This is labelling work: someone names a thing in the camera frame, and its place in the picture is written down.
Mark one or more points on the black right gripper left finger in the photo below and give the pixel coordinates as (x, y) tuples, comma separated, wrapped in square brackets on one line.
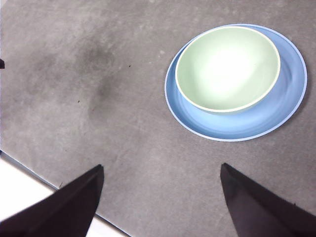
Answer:
[(61, 212)]

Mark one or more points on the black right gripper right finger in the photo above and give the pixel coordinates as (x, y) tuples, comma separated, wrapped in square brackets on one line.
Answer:
[(259, 214)]

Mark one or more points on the blue round plate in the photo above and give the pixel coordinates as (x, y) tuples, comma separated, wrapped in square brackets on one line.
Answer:
[(222, 126)]

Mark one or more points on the green ribbed bowl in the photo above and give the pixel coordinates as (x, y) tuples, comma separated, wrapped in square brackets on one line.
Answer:
[(227, 69)]

